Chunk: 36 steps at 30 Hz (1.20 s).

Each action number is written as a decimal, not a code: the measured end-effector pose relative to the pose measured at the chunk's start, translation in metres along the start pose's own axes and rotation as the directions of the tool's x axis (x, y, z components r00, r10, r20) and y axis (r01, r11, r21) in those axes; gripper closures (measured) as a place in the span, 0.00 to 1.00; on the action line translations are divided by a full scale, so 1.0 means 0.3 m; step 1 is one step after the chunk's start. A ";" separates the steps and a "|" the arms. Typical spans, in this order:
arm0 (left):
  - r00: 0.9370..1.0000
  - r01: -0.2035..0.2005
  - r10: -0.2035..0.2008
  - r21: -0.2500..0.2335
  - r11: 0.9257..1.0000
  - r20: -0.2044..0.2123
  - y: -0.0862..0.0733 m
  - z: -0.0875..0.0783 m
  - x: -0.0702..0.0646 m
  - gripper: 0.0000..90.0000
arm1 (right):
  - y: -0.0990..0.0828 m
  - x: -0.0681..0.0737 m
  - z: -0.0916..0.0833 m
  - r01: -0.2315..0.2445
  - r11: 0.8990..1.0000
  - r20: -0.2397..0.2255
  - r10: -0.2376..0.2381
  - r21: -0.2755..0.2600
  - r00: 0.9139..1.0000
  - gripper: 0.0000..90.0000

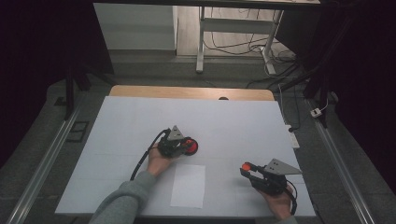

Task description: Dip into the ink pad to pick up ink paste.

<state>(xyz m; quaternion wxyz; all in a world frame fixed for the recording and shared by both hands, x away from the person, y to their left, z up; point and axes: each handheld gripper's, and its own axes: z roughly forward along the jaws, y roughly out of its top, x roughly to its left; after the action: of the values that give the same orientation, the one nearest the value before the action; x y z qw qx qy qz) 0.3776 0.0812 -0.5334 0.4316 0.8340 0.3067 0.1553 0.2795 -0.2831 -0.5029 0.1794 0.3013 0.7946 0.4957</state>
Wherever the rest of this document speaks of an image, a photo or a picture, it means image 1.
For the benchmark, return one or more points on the white paper sheet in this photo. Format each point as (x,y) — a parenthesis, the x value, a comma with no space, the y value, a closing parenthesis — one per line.
(188,186)

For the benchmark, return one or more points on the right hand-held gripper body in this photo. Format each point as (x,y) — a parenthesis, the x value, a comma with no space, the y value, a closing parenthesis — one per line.
(271,182)

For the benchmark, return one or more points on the person's left hand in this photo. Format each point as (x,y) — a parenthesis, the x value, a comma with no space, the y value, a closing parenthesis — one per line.
(158,163)

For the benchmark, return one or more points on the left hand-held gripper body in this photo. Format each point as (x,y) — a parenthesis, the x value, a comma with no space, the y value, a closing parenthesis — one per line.
(171,146)

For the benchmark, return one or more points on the white cabinet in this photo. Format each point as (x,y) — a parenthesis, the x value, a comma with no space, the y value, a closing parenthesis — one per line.
(137,28)

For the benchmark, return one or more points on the black rectangular floor frame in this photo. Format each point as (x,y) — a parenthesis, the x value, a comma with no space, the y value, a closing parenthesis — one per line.
(77,131)

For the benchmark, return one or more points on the wooden table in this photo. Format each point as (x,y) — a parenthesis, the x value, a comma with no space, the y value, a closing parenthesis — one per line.
(186,92)

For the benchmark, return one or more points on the metal floor rail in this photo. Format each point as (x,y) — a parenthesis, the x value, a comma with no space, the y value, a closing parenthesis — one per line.
(43,168)
(342,168)

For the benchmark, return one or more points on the black stand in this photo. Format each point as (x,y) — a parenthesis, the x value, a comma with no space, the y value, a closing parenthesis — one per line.
(69,93)
(317,84)

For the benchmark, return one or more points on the white desk frame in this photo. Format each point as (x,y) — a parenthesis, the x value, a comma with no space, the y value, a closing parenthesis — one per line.
(236,25)

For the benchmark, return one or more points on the small orange stamp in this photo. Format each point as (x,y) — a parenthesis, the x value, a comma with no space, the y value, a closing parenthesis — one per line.
(246,166)

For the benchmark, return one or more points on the large white table cover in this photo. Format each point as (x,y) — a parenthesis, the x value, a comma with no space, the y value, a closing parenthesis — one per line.
(233,124)

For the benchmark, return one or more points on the white power strip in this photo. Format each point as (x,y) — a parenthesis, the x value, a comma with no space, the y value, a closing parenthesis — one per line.
(293,138)

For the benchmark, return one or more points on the small white adapter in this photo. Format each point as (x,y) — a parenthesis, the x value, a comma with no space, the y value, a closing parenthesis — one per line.
(316,112)

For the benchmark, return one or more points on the dark round table grommet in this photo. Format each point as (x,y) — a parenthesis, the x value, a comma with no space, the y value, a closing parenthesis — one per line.
(223,98)

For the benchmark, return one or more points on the person's right hand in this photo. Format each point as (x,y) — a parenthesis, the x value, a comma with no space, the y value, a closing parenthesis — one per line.
(278,203)

